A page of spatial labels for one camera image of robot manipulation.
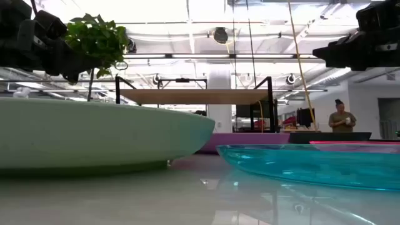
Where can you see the green artificial plant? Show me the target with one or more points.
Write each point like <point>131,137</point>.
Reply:
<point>97,37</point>

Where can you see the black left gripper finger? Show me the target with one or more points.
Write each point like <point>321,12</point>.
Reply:
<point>75,62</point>

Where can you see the person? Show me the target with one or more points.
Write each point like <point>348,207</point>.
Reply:
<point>340,122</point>

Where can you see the transparent pink plate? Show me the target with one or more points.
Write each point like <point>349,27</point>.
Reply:
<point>353,142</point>

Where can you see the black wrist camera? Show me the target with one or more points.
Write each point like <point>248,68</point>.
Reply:
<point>378,15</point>
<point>50,25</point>

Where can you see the black monitor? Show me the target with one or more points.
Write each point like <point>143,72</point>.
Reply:
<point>304,117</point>

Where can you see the wooden shelf with black frame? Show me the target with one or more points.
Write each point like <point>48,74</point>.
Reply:
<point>187,97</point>

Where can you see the sage green plate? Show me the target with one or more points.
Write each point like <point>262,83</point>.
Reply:
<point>93,134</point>

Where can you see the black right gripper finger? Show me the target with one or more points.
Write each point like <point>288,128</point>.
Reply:
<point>337,54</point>

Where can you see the long ceiling light fixture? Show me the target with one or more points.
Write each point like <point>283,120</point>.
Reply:
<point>203,56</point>

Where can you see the transparent blue plate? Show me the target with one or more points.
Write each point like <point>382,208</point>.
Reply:
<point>297,165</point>

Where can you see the white round column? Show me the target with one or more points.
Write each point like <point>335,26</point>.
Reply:
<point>220,118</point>

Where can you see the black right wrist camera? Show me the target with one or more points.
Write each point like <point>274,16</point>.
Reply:
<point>378,15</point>

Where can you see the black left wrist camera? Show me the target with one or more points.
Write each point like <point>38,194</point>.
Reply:
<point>50,25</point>

